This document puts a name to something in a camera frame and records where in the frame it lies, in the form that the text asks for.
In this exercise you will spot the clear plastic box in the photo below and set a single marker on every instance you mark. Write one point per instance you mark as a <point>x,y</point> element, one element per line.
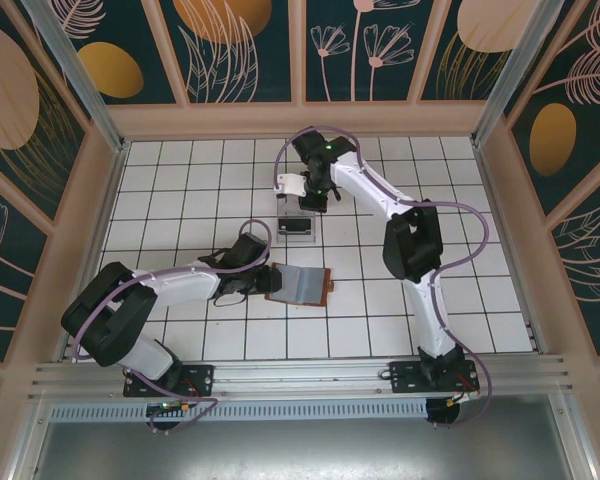
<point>297,240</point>

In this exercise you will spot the black card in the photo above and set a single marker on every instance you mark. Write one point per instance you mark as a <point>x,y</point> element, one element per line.
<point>295,225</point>

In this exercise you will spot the brown leather card holder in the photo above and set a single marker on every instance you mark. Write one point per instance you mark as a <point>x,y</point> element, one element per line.
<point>300,282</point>

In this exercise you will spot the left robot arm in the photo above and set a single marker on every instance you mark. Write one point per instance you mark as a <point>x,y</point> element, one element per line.
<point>180,285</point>

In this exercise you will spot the grey metal sheet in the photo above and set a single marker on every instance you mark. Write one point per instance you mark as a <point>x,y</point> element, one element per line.
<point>300,450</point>

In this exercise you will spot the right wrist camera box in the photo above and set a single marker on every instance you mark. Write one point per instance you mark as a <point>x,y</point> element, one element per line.
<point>290,184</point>

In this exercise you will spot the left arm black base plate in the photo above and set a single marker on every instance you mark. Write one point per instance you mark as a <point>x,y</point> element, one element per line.
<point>200,377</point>

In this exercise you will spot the aluminium front rail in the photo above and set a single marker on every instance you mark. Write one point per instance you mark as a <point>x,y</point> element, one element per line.
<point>300,375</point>

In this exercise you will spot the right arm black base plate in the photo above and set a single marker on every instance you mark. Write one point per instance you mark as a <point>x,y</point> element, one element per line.
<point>405,380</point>

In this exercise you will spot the aluminium corner post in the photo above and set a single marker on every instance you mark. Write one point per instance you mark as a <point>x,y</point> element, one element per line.
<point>510,65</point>
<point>75,65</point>

